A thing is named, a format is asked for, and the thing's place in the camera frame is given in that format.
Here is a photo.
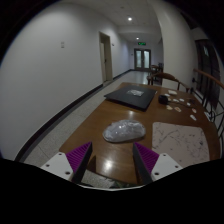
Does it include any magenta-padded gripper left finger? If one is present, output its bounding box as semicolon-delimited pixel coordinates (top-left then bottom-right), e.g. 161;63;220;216
39;141;94;185

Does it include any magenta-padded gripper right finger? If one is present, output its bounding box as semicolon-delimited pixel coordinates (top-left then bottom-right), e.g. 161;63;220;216
132;142;184;186

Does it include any transparent computer mouse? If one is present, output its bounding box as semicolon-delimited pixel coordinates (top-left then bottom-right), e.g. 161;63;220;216
102;119;147;144

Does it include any small black box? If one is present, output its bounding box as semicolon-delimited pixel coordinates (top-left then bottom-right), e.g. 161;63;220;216
158;94;170;105

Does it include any black railing with wooden handrail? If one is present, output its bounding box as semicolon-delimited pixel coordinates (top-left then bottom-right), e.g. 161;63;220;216
192;68;224;138

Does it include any wooden armchair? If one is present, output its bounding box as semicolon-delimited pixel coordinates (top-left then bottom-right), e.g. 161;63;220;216
147;71;191;94

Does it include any small dark wooden chair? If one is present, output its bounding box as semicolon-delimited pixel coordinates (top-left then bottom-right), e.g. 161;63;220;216
150;63;164;76

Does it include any dark framed window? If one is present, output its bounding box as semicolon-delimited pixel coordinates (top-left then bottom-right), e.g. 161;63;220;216
194;39;221;108

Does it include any glazed double door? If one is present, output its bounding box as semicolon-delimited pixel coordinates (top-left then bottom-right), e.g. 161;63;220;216
133;48;152;71

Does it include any pale side door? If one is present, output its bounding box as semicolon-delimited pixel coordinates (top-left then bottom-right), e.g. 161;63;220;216
98;31;114;83

